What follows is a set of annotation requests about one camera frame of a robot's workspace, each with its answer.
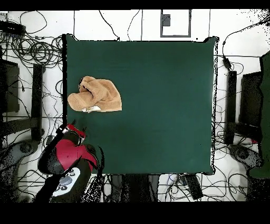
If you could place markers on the black power strip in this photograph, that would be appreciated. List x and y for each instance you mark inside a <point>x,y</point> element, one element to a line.
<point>12,28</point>
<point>194,186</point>

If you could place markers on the black stand bar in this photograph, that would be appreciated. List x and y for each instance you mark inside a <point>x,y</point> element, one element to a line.
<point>231,105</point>
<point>37,101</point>

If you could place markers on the green hanging cloth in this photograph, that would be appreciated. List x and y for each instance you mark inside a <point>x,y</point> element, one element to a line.
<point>265,105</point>

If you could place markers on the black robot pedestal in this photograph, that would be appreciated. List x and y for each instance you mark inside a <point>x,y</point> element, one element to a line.
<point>135,188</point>

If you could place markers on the black furniture panel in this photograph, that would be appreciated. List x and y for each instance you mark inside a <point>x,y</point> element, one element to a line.
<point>10,88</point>
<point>251,99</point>

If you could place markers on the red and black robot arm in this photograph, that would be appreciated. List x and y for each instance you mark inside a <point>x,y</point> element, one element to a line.
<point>67,160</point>

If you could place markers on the black power adapter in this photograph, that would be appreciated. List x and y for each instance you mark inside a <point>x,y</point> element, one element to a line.
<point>226,63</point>
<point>49,140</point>

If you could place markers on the dark grey block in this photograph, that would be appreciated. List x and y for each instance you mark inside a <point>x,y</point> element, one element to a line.
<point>166,21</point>

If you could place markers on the orange terry towel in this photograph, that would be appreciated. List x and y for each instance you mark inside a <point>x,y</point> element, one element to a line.
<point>101,95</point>

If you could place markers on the dark green table cloth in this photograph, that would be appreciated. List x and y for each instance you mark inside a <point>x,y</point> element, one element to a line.
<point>158,95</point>

